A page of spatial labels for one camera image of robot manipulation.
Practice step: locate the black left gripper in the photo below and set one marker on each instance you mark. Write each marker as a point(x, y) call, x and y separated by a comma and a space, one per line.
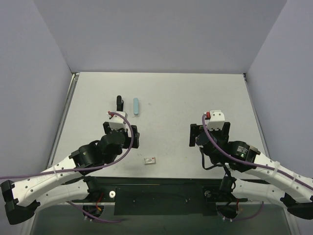
point(135, 138)

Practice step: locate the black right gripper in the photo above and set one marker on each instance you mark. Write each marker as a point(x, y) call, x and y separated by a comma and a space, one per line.
point(193, 134)

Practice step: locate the red white staple box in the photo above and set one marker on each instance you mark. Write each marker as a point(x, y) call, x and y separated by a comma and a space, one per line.
point(150, 161)

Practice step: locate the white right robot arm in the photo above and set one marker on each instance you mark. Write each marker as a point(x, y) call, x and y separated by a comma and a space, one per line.
point(250, 174)

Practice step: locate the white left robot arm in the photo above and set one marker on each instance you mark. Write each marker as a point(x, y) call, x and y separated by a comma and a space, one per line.
point(24, 196)

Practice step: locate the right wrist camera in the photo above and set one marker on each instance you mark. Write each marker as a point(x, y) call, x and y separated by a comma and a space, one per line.
point(215, 120)

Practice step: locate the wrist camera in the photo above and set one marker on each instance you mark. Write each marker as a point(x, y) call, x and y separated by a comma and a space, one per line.
point(116, 122)
point(215, 120)

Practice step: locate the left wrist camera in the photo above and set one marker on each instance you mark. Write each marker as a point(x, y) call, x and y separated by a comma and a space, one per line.
point(116, 122)

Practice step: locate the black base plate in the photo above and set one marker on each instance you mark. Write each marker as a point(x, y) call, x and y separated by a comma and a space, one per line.
point(159, 196)

